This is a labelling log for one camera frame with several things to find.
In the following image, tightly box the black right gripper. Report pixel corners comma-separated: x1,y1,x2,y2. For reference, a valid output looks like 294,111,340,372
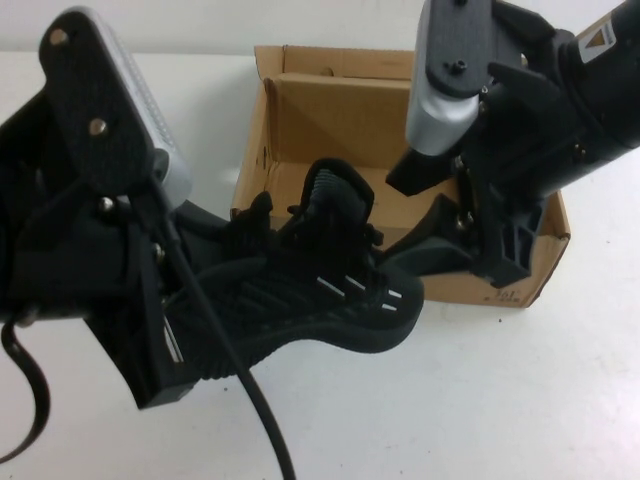
382,28,594,281

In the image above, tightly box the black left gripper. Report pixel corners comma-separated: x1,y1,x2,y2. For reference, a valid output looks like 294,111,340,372
0,94,239,412

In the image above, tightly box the black knit sneaker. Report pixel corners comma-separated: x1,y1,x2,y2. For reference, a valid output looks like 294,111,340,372
162,157,427,387

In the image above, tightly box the brown cardboard shoe box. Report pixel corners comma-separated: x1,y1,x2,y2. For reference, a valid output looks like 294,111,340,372
229,44,572,307

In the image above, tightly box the black camera cable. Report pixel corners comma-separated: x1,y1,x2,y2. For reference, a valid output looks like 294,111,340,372
144,169,297,480

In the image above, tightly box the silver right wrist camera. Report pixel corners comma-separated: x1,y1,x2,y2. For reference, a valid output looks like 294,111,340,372
387,0,504,199

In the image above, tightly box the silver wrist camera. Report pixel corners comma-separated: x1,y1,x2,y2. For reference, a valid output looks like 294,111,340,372
37,4,194,206
387,0,504,199

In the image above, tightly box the black flat looped cable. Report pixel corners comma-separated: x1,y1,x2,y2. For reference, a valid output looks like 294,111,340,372
0,319,51,457

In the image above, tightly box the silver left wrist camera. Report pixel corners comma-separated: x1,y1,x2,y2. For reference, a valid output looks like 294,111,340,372
37,4,194,206

